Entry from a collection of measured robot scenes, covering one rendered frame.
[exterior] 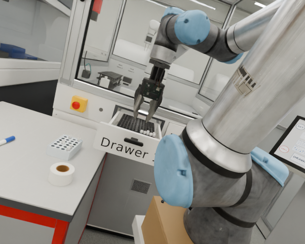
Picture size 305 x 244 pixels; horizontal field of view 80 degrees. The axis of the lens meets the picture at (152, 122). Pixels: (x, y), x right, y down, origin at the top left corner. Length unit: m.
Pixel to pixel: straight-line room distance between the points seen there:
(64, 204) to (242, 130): 0.49
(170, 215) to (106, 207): 0.90
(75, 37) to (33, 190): 0.73
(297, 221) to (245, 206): 0.90
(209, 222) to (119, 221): 1.03
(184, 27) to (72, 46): 0.70
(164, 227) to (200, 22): 0.47
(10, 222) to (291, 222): 1.23
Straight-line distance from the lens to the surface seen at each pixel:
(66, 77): 1.09
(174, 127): 1.03
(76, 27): 1.07
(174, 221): 0.48
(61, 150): 0.75
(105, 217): 1.41
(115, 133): 0.71
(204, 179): 0.28
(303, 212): 1.28
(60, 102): 1.12
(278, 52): 0.25
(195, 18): 0.49
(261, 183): 0.39
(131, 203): 1.31
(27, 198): 0.61
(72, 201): 0.60
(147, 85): 0.57
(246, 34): 0.51
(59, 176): 0.63
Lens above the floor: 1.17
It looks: 15 degrees down
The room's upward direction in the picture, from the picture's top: 19 degrees clockwise
